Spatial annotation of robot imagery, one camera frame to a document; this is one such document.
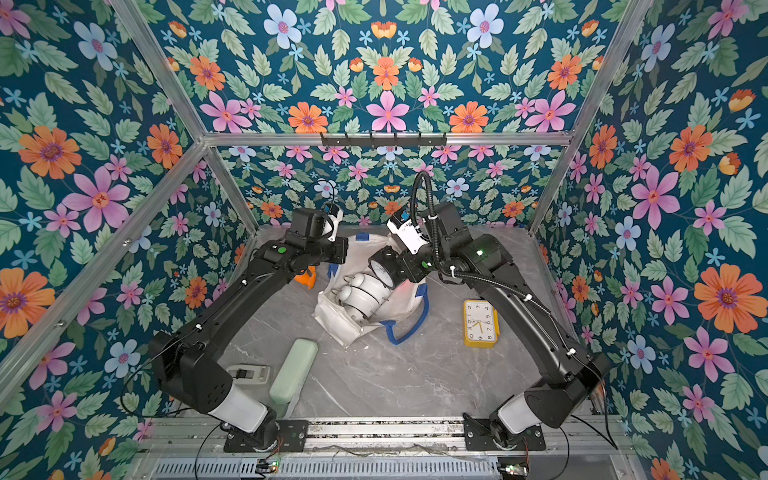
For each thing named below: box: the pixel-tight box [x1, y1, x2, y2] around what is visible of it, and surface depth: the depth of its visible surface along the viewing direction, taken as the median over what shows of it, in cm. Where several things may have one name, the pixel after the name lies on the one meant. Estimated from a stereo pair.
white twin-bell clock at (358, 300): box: [331, 285, 384, 319], surface depth 88 cm
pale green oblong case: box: [269, 338, 319, 404], surface depth 84 cm
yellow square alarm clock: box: [463, 299, 501, 348], surface depth 92 cm
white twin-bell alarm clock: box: [344, 273, 393, 303], surface depth 91 cm
